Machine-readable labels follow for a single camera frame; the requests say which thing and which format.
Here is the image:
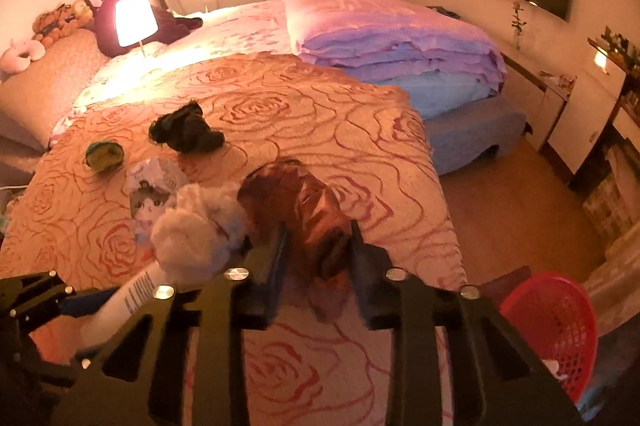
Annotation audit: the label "rose in glass vase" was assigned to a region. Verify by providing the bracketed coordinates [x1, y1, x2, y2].
[510, 2, 528, 51]

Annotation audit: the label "dark purple plush toy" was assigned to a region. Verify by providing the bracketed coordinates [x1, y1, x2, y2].
[85, 0, 203, 56]

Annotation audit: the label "round green lid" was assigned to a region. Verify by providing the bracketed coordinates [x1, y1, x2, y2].
[85, 141, 125, 171]

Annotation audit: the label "row of cosmetic bottles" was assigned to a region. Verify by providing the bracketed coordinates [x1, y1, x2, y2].
[600, 26, 640, 76]

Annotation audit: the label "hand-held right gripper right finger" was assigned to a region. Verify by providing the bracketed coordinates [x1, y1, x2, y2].
[350, 220, 583, 426]

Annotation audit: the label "glowing table lamp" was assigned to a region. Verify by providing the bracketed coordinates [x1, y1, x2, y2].
[114, 0, 160, 56]

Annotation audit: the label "brown snack bag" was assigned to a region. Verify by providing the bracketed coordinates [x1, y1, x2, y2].
[236, 158, 353, 291]

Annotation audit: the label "small black plastic bag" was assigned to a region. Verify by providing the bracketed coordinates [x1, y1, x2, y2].
[148, 102, 226, 154]

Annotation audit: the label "red plastic mesh basket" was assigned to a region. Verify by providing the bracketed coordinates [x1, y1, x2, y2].
[500, 272, 598, 404]

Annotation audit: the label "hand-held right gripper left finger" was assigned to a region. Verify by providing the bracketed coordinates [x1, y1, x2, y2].
[65, 221, 291, 426]

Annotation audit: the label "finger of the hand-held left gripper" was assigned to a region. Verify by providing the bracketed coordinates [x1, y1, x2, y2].
[0, 271, 118, 332]
[20, 347, 108, 387]

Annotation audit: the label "small clutter on cabinet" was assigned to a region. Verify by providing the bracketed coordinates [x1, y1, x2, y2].
[540, 70, 576, 91]

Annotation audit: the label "white dressing table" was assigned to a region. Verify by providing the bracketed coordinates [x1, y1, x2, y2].
[612, 106, 640, 141]

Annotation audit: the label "white tissue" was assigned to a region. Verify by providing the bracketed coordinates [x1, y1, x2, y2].
[542, 358, 571, 382]
[150, 181, 248, 281]

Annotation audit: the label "peach textured pillow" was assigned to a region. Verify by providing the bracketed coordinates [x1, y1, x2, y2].
[0, 28, 108, 151]

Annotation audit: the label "white labelled tube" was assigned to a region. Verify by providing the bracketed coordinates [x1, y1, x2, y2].
[77, 267, 173, 352]

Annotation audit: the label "cat print tissue packet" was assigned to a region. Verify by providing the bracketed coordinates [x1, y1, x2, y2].
[129, 157, 188, 247]

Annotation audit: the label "orange plush toy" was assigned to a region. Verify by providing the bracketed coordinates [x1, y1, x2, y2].
[32, 0, 93, 46]

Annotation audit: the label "floral bed sheet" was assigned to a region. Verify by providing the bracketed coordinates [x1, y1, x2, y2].
[50, 0, 301, 147]

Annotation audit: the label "clear storage boxes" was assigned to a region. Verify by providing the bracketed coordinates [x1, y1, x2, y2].
[582, 171, 631, 241]

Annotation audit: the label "tall white cabinet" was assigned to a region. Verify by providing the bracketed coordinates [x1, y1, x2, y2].
[547, 38, 628, 177]

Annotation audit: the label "folded pink quilt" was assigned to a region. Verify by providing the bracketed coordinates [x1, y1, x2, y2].
[280, 0, 506, 86]

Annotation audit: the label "low white cabinet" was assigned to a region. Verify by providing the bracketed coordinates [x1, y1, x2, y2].
[500, 50, 576, 151]

